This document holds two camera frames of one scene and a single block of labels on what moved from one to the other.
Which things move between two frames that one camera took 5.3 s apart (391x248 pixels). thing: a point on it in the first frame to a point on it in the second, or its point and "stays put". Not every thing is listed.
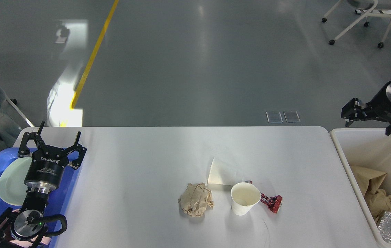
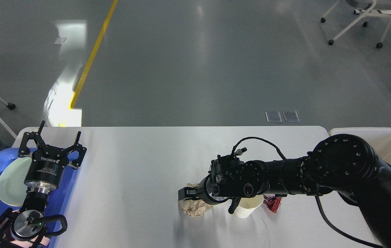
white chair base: (13, 102) to (11, 106)
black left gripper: (45, 170) stays put
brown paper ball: (195, 198) stays put
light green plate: (11, 186) stays put
